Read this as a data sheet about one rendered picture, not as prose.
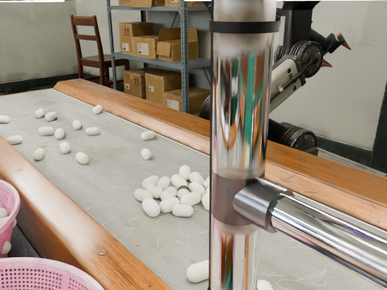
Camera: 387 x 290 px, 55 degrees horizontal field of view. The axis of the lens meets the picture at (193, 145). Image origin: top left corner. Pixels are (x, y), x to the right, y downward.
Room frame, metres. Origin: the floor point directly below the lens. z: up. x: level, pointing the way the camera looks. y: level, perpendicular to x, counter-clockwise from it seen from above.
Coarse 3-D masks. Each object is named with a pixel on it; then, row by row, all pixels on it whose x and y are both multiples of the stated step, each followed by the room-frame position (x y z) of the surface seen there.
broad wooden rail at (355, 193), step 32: (96, 96) 1.13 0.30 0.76; (128, 96) 1.12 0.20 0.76; (160, 128) 0.85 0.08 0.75; (192, 128) 0.81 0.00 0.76; (288, 160) 0.62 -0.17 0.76; (320, 160) 0.62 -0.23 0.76; (320, 192) 0.52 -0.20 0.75; (352, 192) 0.50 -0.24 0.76; (384, 192) 0.50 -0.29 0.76; (384, 224) 0.44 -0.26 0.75
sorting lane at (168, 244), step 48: (48, 96) 1.23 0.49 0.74; (48, 144) 0.78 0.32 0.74; (96, 144) 0.77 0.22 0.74; (144, 144) 0.77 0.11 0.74; (96, 192) 0.55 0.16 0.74; (144, 240) 0.42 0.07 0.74; (192, 240) 0.42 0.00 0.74; (288, 240) 0.42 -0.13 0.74; (192, 288) 0.33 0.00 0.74; (288, 288) 0.33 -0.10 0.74; (336, 288) 0.33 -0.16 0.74
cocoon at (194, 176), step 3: (192, 174) 0.58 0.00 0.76; (195, 174) 0.58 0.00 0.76; (198, 174) 0.58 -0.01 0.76; (189, 177) 0.58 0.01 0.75; (192, 177) 0.57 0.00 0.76; (195, 177) 0.57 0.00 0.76; (198, 177) 0.56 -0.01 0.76; (201, 177) 0.57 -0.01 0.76; (189, 180) 0.58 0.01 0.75; (192, 180) 0.57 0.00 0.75; (195, 180) 0.56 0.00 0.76; (198, 180) 0.56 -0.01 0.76; (201, 180) 0.56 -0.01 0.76; (198, 183) 0.56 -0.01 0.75; (201, 183) 0.56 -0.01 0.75
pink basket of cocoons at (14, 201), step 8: (0, 184) 0.53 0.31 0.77; (8, 184) 0.53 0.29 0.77; (0, 192) 0.53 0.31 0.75; (8, 192) 0.52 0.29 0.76; (16, 192) 0.50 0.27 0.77; (0, 200) 0.53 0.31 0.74; (8, 200) 0.51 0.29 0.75; (16, 200) 0.47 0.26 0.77; (8, 208) 0.51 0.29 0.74; (16, 208) 0.45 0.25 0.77; (8, 224) 0.42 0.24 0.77; (0, 232) 0.40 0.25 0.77; (8, 232) 0.43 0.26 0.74; (0, 240) 0.41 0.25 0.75; (8, 240) 0.44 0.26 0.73; (0, 248) 0.42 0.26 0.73; (0, 256) 0.42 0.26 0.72
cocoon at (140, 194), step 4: (140, 188) 0.53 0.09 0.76; (136, 192) 0.52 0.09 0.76; (140, 192) 0.52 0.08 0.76; (144, 192) 0.52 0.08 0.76; (148, 192) 0.52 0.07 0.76; (136, 196) 0.52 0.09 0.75; (140, 196) 0.51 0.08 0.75; (144, 196) 0.51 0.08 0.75; (148, 196) 0.51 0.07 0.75; (152, 196) 0.52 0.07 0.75; (140, 200) 0.52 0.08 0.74
